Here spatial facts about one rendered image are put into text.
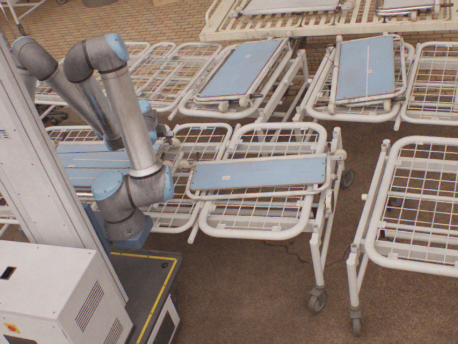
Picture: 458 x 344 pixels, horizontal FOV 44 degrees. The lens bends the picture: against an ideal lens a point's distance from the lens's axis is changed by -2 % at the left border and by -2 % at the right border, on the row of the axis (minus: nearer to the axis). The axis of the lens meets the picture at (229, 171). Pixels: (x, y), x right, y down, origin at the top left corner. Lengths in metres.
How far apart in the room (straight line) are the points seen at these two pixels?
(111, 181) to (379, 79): 1.75
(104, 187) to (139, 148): 0.23
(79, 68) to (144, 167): 0.48
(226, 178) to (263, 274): 0.58
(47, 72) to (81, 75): 0.33
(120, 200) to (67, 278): 0.39
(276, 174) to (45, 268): 1.22
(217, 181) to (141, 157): 0.70
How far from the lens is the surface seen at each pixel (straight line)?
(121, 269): 3.01
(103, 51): 2.22
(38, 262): 2.45
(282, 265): 3.20
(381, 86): 3.41
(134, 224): 2.55
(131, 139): 2.34
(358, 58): 3.74
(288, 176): 2.91
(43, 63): 2.59
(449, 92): 4.40
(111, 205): 2.46
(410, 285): 3.06
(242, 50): 4.08
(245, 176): 2.96
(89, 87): 2.37
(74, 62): 2.26
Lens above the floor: 2.37
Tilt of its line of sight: 38 degrees down
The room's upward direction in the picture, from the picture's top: 15 degrees counter-clockwise
